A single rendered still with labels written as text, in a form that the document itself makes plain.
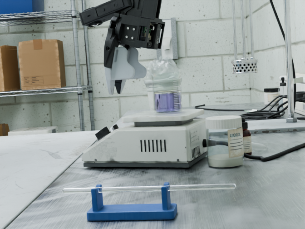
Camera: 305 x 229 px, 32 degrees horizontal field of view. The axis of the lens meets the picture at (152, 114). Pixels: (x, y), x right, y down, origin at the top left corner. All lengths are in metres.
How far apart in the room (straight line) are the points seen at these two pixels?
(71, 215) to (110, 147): 0.28
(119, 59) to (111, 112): 2.41
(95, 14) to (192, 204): 0.49
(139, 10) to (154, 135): 0.25
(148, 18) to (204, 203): 0.43
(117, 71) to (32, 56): 2.13
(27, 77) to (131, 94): 0.69
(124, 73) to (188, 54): 2.39
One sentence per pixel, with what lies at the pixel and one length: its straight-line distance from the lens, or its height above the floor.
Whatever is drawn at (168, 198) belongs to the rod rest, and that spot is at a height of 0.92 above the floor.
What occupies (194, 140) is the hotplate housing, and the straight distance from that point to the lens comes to 0.88.
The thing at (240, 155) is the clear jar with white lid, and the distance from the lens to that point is 0.86.
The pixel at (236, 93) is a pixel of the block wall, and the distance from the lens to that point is 3.38.
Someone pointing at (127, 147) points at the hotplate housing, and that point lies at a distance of 0.89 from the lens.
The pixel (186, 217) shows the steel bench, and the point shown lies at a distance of 0.59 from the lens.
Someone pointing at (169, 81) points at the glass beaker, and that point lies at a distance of 0.89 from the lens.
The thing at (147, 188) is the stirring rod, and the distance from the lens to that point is 0.60.
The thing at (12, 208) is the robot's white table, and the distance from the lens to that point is 0.71.
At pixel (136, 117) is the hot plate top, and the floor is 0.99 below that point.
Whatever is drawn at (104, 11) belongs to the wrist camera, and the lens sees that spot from 1.00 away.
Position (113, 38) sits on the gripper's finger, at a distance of 0.97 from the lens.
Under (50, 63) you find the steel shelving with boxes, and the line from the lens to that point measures 3.08.
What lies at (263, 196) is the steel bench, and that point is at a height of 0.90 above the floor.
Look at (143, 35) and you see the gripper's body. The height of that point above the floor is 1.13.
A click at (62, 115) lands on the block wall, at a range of 3.44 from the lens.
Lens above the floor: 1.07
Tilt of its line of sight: 5 degrees down
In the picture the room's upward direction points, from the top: 4 degrees counter-clockwise
